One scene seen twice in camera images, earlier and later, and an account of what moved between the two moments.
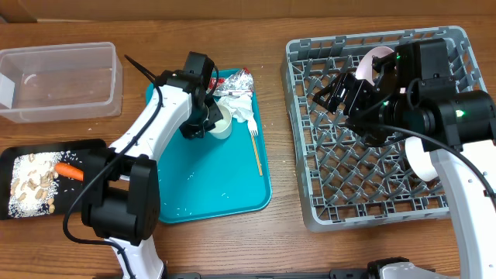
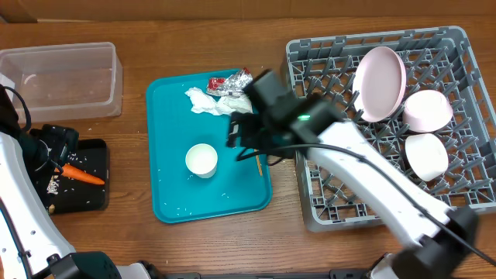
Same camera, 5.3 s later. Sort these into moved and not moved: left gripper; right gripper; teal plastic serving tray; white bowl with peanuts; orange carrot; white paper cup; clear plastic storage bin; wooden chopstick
Moved: white paper cup; right gripper; left gripper
Not moved: white bowl with peanuts; clear plastic storage bin; orange carrot; teal plastic serving tray; wooden chopstick
